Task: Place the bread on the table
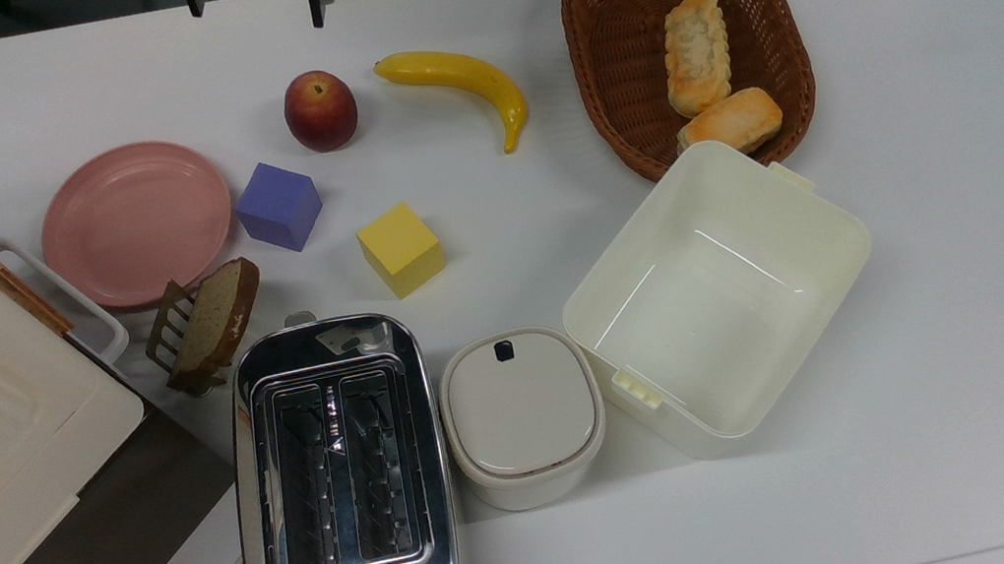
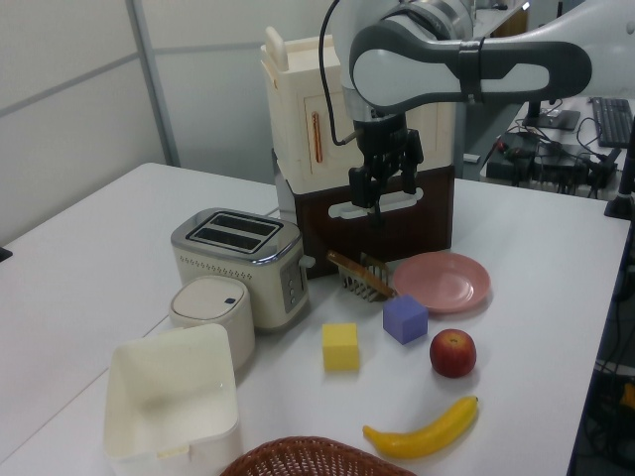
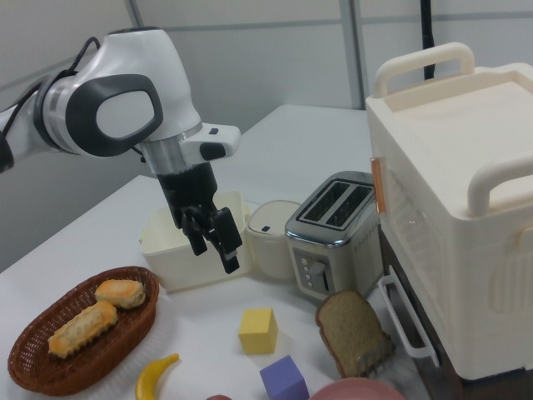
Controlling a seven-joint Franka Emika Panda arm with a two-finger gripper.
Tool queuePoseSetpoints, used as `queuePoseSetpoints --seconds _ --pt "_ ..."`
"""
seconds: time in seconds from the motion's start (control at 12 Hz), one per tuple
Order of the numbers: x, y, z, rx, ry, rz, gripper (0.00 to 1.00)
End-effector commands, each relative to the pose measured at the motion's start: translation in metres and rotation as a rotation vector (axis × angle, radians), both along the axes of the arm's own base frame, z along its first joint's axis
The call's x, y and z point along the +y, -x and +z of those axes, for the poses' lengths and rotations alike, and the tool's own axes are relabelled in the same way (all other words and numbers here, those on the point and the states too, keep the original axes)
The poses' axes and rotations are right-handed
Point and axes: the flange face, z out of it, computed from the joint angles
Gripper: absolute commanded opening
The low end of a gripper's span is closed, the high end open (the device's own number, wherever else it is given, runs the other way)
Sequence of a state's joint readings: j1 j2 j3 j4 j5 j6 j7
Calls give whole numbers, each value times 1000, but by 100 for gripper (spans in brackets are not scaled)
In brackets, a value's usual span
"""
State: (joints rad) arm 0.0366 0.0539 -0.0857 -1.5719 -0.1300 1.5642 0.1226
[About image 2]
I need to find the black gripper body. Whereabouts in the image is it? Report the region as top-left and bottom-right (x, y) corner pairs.
(351, 114), (413, 174)

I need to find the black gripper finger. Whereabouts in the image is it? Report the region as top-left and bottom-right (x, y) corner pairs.
(348, 166), (387, 228)
(399, 128), (425, 195)

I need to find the brown bread slice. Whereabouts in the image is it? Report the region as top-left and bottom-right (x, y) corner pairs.
(325, 249), (397, 299)

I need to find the dark brown drawer box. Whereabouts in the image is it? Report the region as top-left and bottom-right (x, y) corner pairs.
(270, 148), (455, 279)

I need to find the metal toast rack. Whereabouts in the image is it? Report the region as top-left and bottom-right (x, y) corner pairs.
(338, 251), (398, 303)

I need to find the pink plate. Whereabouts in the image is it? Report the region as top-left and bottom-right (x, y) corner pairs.
(392, 252), (493, 315)

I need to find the purple foam cube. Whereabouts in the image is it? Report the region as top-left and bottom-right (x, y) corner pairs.
(381, 294), (430, 347)

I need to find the black monitor stand base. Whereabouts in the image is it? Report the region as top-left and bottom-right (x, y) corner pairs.
(521, 97), (582, 132)

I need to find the cream silver two-slot toaster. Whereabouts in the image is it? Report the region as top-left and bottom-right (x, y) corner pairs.
(170, 207), (317, 335)

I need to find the yellow foam cube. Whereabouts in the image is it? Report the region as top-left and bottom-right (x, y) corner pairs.
(320, 322), (361, 373)

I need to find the red apple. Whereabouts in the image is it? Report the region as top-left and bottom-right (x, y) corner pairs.
(429, 328), (478, 380)

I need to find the small cream lidded bin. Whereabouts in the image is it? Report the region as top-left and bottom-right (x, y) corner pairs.
(168, 277), (257, 373)

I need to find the black keyboard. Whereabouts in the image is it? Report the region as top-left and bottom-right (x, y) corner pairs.
(589, 96), (635, 148)

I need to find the yellow banana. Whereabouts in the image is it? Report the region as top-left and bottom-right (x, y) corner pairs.
(361, 395), (481, 460)

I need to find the cream square plastic container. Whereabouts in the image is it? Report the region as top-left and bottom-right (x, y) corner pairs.
(102, 323), (244, 470)

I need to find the brown wicker basket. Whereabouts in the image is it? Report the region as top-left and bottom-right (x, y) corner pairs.
(217, 434), (418, 476)

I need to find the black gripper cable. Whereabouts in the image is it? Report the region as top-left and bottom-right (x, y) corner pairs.
(318, 0), (361, 147)

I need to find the cream plastic cabinet with handles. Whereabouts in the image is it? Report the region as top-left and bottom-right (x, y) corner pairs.
(258, 25), (456, 192)

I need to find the black strap on arm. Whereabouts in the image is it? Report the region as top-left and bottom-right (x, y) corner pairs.
(457, 36), (485, 104)

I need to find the black electronics with cables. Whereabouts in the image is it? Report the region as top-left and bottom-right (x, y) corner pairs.
(484, 129), (622, 195)

